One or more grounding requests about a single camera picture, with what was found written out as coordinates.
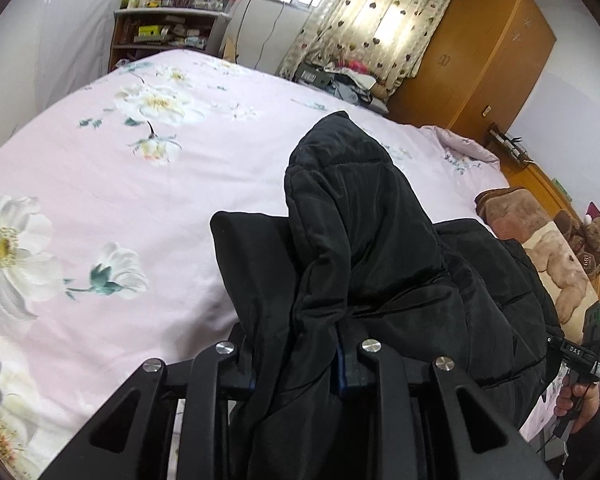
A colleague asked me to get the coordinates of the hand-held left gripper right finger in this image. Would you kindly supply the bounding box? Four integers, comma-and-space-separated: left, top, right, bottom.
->
336, 329, 557, 480

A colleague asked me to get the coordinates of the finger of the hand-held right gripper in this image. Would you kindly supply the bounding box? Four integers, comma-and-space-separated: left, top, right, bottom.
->
546, 336, 587, 358

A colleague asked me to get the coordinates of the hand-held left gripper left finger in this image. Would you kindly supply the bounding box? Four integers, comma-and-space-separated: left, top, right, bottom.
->
39, 324, 255, 480

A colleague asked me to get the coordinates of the black puffer jacket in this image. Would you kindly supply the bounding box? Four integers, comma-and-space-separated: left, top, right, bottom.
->
210, 110, 567, 480

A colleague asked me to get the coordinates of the pile of clothes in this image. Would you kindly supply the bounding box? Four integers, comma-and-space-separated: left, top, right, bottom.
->
291, 56, 397, 114

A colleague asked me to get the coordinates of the person's right hand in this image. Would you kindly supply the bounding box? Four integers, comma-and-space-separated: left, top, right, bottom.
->
554, 372, 600, 434

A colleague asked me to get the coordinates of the brown bear print blanket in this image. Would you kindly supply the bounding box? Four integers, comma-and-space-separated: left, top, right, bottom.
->
474, 186, 600, 343

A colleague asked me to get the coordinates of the brown teddy bear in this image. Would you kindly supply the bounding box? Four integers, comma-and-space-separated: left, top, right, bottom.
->
554, 204, 600, 277

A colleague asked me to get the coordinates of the wooden headboard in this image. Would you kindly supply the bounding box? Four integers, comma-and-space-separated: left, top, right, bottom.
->
504, 160, 600, 313

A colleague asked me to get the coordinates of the pink floral bed sheet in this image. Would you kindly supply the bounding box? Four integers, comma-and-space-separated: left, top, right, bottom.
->
0, 47, 556, 480

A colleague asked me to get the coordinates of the pink quilt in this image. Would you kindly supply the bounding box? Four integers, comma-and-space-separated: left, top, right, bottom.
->
420, 124, 502, 177

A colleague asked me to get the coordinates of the black box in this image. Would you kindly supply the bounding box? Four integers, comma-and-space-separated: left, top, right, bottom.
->
296, 66, 332, 87

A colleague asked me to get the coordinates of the wooden wardrobe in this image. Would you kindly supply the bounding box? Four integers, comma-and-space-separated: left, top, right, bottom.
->
386, 0, 559, 147

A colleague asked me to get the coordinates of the white refrigerator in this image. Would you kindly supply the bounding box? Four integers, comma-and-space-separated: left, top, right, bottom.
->
222, 0, 322, 82

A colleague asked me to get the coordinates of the heart print curtain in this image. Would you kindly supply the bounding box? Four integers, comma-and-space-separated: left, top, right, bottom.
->
279, 0, 465, 92

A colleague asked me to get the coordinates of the wooden shelf unit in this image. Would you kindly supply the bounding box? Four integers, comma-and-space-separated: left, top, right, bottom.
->
107, 7, 232, 74

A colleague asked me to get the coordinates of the black cable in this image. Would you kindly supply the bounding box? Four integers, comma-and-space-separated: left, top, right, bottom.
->
540, 407, 573, 463

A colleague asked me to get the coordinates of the black wire rack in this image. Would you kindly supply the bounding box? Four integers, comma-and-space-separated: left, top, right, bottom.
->
486, 124, 532, 167

